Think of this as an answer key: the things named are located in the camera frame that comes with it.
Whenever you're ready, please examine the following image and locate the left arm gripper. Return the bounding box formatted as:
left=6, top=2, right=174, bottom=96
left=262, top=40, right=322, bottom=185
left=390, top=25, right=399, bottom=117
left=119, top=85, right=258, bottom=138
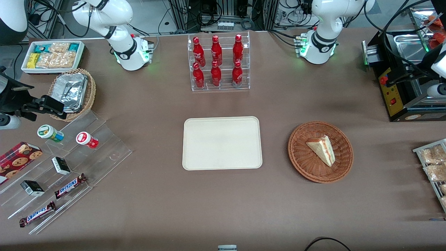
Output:
left=387, top=42, right=446, bottom=86

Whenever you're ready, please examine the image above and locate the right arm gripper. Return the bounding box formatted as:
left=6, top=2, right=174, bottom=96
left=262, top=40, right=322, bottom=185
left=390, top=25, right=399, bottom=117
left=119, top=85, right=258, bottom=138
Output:
left=0, top=67, right=68, bottom=122

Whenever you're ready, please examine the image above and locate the triangular sandwich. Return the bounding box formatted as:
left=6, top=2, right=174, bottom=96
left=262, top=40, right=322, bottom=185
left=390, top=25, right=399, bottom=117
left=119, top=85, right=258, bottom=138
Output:
left=306, top=135, right=336, bottom=167

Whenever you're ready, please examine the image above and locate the light oval wicker basket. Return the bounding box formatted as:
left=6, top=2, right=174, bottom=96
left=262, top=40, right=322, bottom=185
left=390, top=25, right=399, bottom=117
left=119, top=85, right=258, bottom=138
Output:
left=48, top=68, right=97, bottom=122

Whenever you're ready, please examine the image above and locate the brown round wicker basket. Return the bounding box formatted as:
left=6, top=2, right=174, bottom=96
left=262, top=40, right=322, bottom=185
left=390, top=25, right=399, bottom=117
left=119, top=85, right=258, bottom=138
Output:
left=288, top=121, right=354, bottom=184

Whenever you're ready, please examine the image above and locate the cream rectangular serving tray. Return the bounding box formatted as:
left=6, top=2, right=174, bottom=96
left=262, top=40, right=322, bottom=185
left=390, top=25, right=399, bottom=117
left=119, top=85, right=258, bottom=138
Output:
left=182, top=116, right=263, bottom=171

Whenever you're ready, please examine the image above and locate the stainless steel food pan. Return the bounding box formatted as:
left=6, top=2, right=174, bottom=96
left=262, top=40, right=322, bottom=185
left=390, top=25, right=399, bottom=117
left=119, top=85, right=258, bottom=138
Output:
left=406, top=81, right=432, bottom=101
left=394, top=34, right=431, bottom=65

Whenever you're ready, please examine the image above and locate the green lidded snack cup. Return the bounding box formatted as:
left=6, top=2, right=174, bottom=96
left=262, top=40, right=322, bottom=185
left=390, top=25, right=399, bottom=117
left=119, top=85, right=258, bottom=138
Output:
left=37, top=124, right=64, bottom=143

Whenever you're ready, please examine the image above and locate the black food warmer machine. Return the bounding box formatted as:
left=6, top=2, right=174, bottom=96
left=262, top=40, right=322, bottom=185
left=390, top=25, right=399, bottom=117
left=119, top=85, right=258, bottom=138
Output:
left=362, top=5, right=446, bottom=122

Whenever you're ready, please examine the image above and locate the aluminium foil container stack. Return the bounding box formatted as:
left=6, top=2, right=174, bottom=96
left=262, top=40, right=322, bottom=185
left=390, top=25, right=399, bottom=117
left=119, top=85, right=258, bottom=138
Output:
left=52, top=73, right=88, bottom=113

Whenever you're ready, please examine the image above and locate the white rectangular snack bin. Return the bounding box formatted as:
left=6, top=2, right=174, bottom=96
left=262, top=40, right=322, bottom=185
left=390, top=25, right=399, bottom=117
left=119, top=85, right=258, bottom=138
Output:
left=21, top=40, right=86, bottom=75

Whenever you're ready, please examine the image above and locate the clear cracker bag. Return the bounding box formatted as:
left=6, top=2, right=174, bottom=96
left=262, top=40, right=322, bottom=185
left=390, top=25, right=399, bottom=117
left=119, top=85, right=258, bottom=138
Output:
left=48, top=42, right=70, bottom=54
left=36, top=52, right=76, bottom=69

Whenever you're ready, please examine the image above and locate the red lidded snack cup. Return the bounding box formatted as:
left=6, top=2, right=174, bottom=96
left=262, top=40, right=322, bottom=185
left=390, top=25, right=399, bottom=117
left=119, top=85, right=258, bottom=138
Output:
left=76, top=131, right=99, bottom=149

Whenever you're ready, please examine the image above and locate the red chocolate chip cookie box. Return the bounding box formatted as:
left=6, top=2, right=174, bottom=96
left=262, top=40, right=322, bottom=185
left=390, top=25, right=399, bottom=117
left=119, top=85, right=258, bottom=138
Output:
left=0, top=141, right=43, bottom=185

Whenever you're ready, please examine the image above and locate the small black carton box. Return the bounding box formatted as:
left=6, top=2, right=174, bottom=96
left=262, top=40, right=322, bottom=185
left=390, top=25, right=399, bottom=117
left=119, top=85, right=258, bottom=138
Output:
left=20, top=180, right=45, bottom=196
left=52, top=157, right=71, bottom=175

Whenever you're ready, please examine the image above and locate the clear acrylic stepped shelf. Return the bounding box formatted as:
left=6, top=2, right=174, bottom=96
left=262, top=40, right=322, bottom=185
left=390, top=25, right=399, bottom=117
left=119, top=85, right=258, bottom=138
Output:
left=0, top=110, right=133, bottom=235

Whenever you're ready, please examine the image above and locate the snickers chocolate bar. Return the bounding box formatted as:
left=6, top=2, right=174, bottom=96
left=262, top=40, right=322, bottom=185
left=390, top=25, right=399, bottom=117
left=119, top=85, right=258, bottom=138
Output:
left=54, top=173, right=87, bottom=199
left=19, top=201, right=56, bottom=228

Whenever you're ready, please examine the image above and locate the red cola bottle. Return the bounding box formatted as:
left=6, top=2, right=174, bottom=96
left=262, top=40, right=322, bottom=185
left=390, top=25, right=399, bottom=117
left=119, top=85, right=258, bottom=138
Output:
left=193, top=62, right=205, bottom=89
left=211, top=60, right=222, bottom=87
left=211, top=35, right=223, bottom=66
left=193, top=37, right=206, bottom=67
left=232, top=61, right=243, bottom=87
left=233, top=34, right=244, bottom=64

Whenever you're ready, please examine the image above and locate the clear acrylic bottle rack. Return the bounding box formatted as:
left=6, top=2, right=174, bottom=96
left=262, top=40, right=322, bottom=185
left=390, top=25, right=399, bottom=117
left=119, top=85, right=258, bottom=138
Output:
left=187, top=31, right=251, bottom=92

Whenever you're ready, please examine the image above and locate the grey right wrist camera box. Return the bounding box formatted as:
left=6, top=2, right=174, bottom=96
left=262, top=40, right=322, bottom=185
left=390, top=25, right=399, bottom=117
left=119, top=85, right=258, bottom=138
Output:
left=0, top=114, right=22, bottom=130

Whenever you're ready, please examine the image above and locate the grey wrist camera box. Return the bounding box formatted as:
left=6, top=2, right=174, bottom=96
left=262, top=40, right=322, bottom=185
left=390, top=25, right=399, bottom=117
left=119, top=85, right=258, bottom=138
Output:
left=427, top=83, right=446, bottom=99
left=0, top=114, right=22, bottom=130

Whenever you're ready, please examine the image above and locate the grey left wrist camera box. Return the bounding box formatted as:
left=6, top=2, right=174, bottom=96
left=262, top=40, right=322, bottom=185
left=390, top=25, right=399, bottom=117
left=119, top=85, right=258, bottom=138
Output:
left=427, top=83, right=446, bottom=99

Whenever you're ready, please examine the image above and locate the grey wire rack tray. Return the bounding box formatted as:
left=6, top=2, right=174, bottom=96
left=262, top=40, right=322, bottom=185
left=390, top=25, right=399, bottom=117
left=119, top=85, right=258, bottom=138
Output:
left=413, top=139, right=446, bottom=213

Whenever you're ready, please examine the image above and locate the black cable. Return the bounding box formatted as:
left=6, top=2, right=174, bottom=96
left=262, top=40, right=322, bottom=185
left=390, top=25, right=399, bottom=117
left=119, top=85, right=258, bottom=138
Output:
left=304, top=237, right=352, bottom=251

